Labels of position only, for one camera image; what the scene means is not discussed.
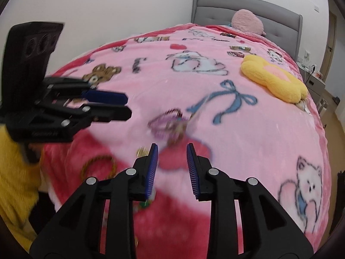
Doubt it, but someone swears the purple bead bracelet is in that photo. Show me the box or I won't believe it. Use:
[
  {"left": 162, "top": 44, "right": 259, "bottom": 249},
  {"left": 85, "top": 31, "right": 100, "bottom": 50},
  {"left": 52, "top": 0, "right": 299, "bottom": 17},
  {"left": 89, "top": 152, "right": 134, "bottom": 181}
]
[{"left": 148, "top": 108, "right": 195, "bottom": 147}]

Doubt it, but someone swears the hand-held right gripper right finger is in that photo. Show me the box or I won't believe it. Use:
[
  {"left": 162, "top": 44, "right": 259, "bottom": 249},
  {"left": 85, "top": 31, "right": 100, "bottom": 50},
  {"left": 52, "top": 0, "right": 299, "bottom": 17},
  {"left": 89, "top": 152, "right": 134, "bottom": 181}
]
[{"left": 187, "top": 143, "right": 315, "bottom": 259}]

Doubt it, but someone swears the wooden door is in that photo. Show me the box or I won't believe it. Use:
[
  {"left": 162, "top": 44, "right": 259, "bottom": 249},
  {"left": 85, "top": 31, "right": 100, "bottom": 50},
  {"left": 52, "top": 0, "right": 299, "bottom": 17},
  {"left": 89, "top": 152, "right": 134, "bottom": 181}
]
[{"left": 320, "top": 10, "right": 338, "bottom": 87}]

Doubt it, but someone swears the grey nightstand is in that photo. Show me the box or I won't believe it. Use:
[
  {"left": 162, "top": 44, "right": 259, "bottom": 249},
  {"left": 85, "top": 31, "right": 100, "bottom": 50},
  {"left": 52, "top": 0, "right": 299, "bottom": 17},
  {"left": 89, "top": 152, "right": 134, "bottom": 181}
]
[{"left": 296, "top": 59, "right": 329, "bottom": 114}]

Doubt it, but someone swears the gold bracelet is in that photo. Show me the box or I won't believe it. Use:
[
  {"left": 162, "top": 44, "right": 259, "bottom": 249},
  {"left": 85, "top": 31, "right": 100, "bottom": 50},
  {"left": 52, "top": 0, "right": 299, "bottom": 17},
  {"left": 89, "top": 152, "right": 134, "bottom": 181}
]
[{"left": 81, "top": 154, "right": 118, "bottom": 180}]

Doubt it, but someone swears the pink plush pillow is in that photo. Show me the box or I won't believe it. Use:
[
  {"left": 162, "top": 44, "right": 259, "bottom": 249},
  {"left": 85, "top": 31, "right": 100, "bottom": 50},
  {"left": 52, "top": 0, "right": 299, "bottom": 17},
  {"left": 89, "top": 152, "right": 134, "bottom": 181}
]
[{"left": 231, "top": 9, "right": 267, "bottom": 36}]

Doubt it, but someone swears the yellow flower cushion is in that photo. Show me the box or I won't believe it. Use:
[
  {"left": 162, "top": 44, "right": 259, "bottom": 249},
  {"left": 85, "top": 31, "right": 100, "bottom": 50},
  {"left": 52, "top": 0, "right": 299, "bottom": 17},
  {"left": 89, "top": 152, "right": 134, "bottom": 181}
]
[{"left": 240, "top": 54, "right": 308, "bottom": 104}]

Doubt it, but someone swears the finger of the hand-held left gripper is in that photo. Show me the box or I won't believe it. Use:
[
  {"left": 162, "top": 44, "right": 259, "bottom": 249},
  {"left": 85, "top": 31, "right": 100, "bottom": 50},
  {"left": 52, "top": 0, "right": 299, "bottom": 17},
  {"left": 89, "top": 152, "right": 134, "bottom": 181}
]
[
  {"left": 47, "top": 77, "right": 129, "bottom": 106},
  {"left": 61, "top": 103, "right": 133, "bottom": 130}
]

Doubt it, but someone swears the pink printed blanket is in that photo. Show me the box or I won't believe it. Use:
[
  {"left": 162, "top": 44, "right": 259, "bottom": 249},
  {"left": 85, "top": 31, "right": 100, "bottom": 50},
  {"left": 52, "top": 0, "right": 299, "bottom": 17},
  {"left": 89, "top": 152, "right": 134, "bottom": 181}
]
[{"left": 40, "top": 23, "right": 332, "bottom": 259}]

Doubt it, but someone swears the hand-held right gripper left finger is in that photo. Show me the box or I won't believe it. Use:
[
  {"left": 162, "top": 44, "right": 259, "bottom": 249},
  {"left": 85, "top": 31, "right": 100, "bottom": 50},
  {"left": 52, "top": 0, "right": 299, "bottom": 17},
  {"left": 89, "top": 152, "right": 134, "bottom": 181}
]
[{"left": 29, "top": 143, "right": 159, "bottom": 259}]

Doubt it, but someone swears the grey upholstered headboard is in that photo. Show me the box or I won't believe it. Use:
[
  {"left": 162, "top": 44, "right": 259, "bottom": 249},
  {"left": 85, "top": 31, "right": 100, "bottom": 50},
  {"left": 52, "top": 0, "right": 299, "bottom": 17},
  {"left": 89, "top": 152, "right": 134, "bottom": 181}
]
[{"left": 191, "top": 0, "right": 303, "bottom": 60}]

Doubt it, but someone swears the person's left forearm yellow sleeve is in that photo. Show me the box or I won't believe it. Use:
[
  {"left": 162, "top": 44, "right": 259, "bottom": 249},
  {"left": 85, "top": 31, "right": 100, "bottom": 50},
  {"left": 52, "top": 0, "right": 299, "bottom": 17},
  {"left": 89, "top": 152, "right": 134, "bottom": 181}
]
[{"left": 0, "top": 126, "right": 56, "bottom": 252}]

